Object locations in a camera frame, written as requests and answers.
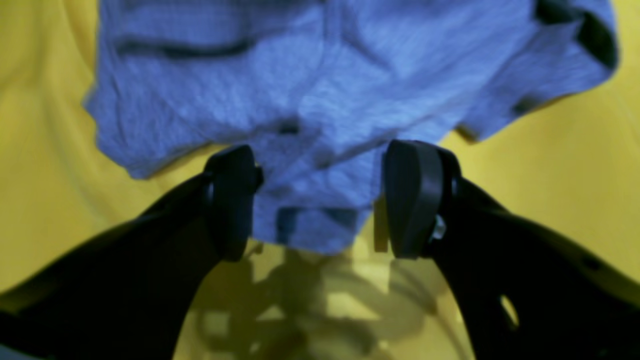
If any grey t-shirt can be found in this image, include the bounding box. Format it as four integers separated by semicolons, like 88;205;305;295
86;0;618;254

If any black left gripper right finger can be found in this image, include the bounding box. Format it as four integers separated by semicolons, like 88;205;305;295
382;139;640;360

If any yellow table cloth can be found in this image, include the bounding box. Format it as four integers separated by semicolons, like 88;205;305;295
1;0;639;360

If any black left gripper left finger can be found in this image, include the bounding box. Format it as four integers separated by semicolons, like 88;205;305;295
0;145;263;360

